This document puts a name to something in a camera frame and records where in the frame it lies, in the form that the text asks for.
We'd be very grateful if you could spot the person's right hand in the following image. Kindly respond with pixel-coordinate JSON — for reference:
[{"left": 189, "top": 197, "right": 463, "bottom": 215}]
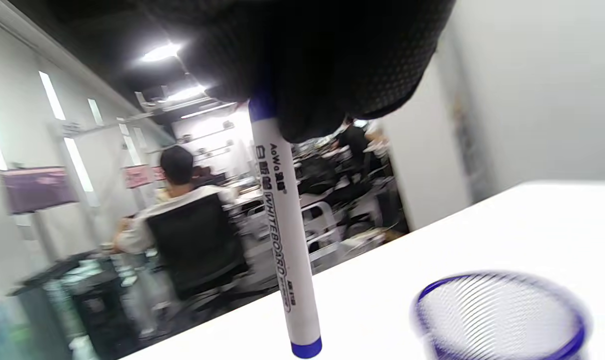
[{"left": 137, "top": 0, "right": 456, "bottom": 143}]

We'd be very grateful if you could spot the blue capped white marker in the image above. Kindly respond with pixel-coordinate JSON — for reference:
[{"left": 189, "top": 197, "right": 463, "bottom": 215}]
[{"left": 247, "top": 95, "right": 323, "bottom": 360}]

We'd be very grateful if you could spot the black mesh office chair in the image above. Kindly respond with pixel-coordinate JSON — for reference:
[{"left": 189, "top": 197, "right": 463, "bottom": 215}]
[{"left": 145, "top": 192, "right": 251, "bottom": 301}]

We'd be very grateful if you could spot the blue mesh pen holder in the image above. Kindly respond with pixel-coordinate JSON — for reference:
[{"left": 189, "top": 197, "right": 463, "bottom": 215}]
[{"left": 411, "top": 271, "right": 591, "bottom": 360}]

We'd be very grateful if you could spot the black computer tower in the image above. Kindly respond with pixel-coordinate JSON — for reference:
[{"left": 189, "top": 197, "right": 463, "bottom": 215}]
[{"left": 70, "top": 272, "right": 138, "bottom": 353}]

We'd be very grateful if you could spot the pink wall poster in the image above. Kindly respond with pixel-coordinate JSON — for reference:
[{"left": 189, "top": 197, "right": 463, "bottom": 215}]
[{"left": 124, "top": 165, "right": 166, "bottom": 189}]

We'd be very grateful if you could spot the purple wall poster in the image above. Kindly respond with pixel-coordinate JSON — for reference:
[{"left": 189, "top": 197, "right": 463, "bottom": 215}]
[{"left": 0, "top": 167, "right": 79, "bottom": 215}]

